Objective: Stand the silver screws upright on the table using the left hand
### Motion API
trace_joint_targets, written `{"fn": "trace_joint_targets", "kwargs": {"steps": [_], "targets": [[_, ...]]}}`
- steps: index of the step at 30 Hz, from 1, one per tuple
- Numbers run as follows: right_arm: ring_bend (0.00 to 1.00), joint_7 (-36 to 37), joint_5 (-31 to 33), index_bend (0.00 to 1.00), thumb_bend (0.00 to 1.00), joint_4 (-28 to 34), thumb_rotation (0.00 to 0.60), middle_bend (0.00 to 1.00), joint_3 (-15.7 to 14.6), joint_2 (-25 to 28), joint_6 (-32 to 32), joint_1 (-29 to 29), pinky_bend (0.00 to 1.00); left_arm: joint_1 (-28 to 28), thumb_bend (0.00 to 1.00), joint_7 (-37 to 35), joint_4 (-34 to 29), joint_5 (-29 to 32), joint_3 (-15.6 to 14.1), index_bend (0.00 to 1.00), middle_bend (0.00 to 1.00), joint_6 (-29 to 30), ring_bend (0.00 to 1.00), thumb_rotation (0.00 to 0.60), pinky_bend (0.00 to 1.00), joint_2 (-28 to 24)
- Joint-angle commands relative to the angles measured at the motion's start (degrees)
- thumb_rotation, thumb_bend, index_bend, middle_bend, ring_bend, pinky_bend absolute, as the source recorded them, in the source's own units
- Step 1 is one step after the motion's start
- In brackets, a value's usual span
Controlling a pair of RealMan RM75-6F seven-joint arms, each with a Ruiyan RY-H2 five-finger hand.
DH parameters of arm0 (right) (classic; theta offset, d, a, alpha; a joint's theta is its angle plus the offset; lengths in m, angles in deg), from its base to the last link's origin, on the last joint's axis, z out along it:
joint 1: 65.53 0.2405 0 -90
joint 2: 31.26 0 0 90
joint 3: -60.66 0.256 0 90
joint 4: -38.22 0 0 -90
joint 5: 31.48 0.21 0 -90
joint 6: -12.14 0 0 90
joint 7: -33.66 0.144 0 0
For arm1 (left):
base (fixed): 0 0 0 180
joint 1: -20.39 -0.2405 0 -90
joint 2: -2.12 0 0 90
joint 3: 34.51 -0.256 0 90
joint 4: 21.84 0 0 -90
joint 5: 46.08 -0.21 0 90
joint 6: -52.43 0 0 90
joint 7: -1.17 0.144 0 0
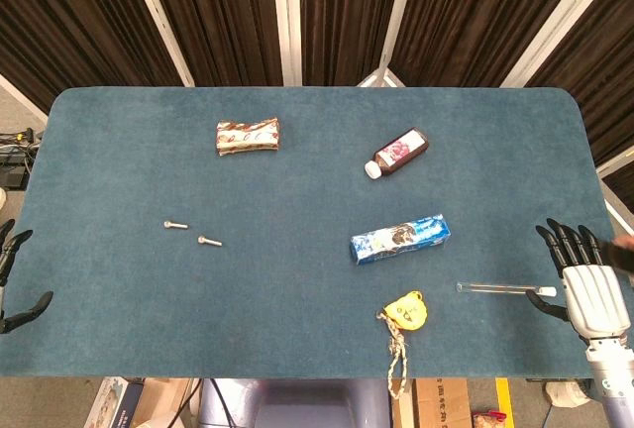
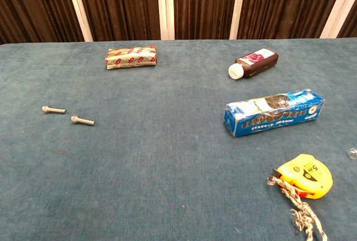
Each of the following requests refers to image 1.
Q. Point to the gold red snack pack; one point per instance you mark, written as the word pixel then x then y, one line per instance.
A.
pixel 247 137

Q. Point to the glass test tube white cap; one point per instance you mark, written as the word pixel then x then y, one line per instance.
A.
pixel 500 288

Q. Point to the blue cookie box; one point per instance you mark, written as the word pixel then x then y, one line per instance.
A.
pixel 401 240

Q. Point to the brown cardboard box with print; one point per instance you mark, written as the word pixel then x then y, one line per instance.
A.
pixel 438 403

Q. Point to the plain brown cardboard box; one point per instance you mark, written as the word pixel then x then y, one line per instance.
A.
pixel 161 400

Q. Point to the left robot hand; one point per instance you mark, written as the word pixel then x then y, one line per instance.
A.
pixel 20 318

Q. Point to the blue felt table cover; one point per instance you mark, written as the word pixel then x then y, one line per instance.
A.
pixel 297 200

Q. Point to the brown bottle white cap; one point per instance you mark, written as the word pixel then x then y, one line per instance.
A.
pixel 398 151

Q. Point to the white lump on floor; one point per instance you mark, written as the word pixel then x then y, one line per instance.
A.
pixel 567 393

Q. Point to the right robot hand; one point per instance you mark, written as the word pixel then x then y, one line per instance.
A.
pixel 592 299

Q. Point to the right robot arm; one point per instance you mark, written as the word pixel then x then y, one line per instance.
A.
pixel 614 388

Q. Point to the purple robot torso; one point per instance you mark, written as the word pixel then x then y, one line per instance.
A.
pixel 297 405

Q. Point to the white printed box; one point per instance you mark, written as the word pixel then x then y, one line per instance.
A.
pixel 116 403

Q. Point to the red snack bag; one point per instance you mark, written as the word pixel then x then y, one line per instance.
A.
pixel 489 419

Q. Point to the white frame post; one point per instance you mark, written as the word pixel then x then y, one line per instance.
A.
pixel 560 22
pixel 287 17
pixel 158 17
pixel 20 96
pixel 616 160
pixel 393 17

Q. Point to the dark brown curtain panel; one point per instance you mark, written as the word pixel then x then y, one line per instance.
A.
pixel 475 12
pixel 64 17
pixel 599 61
pixel 347 12
pixel 228 17

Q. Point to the silver bolt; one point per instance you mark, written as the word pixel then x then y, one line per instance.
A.
pixel 176 225
pixel 209 241

